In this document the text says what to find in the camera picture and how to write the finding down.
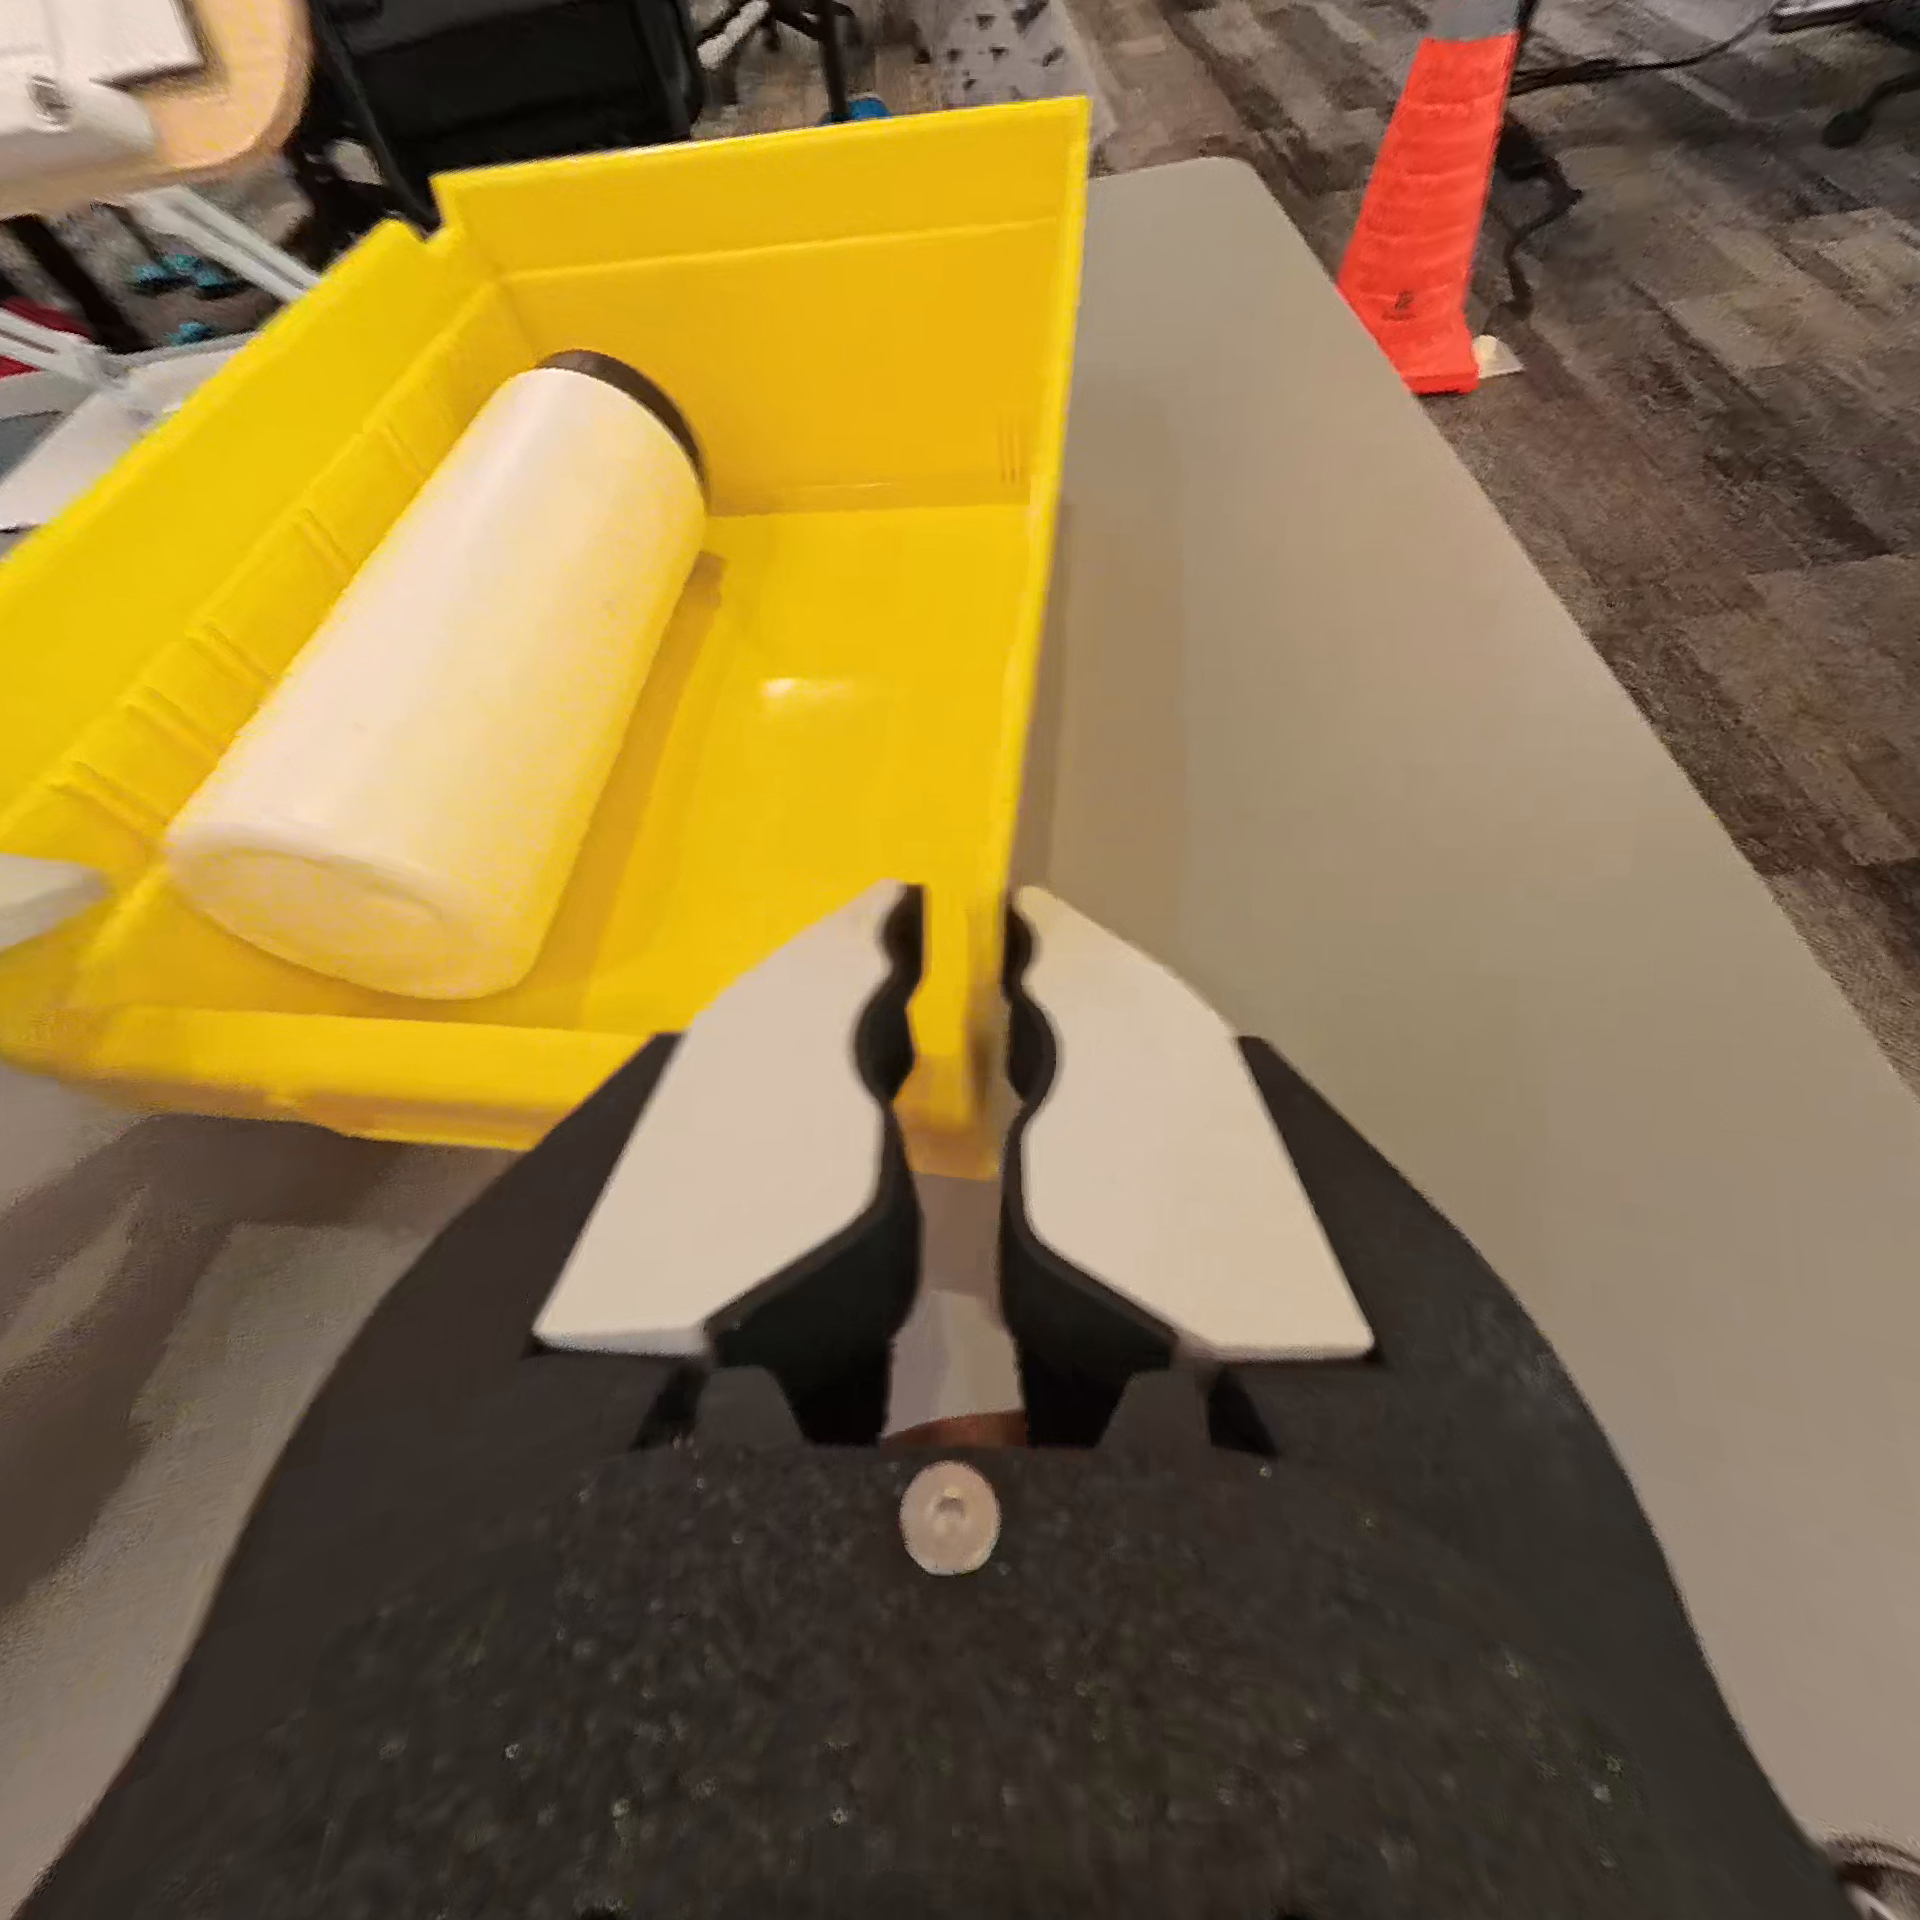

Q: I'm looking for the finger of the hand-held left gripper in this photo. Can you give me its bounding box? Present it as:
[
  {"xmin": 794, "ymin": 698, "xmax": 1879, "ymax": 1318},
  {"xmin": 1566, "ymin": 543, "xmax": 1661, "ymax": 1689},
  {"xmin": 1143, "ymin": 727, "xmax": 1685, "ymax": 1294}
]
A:
[{"xmin": 0, "ymin": 852, "xmax": 110, "ymax": 950}]

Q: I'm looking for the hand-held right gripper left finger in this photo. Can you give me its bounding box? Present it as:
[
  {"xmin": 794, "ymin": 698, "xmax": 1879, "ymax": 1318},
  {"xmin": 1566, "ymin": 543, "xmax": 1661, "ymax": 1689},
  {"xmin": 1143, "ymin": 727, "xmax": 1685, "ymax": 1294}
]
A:
[{"xmin": 533, "ymin": 880, "xmax": 923, "ymax": 1449}]

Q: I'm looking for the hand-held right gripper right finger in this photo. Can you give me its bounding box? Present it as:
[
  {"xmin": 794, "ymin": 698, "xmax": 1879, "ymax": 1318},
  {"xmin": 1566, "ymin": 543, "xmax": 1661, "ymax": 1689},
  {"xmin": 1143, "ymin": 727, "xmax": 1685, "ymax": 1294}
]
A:
[{"xmin": 997, "ymin": 884, "xmax": 1377, "ymax": 1453}]

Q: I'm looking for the white plastic bottle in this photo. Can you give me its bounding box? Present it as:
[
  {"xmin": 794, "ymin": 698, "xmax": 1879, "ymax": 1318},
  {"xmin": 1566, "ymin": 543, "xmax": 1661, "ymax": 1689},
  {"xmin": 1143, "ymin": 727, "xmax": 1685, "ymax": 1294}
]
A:
[{"xmin": 167, "ymin": 366, "xmax": 707, "ymax": 1001}]

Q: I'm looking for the black bottle lid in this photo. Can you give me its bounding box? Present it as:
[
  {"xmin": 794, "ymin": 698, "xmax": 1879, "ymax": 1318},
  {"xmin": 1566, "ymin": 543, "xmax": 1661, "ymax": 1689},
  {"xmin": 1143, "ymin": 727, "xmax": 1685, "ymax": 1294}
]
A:
[{"xmin": 533, "ymin": 347, "xmax": 707, "ymax": 482}]

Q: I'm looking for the yellow plastic bin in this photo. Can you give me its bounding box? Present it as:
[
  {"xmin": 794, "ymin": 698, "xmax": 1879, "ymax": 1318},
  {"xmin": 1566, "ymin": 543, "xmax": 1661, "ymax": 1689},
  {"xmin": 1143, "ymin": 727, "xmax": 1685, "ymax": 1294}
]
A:
[{"xmin": 0, "ymin": 97, "xmax": 1092, "ymax": 1177}]

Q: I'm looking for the wooden instruction board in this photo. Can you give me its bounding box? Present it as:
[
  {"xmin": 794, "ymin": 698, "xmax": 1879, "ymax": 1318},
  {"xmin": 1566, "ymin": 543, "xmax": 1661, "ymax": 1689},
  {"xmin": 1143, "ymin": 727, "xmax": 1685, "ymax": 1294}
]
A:
[{"xmin": 0, "ymin": 0, "xmax": 312, "ymax": 211}]

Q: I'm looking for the printed instruction sheet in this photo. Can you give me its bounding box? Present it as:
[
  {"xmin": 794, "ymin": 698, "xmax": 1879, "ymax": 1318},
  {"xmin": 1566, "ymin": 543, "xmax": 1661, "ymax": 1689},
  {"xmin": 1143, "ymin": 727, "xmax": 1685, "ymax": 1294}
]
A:
[{"xmin": 0, "ymin": 0, "xmax": 203, "ymax": 91}]

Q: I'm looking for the black office chair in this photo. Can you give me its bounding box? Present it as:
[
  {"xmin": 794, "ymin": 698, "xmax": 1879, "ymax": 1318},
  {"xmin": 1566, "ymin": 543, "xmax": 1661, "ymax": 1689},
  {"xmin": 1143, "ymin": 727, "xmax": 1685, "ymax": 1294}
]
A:
[{"xmin": 284, "ymin": 0, "xmax": 707, "ymax": 228}]

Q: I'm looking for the orange traffic cone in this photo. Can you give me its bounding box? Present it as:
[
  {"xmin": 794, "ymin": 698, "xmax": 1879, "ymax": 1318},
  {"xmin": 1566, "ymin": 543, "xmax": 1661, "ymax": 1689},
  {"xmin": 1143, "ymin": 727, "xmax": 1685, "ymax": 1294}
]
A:
[{"xmin": 1335, "ymin": 0, "xmax": 1524, "ymax": 397}]

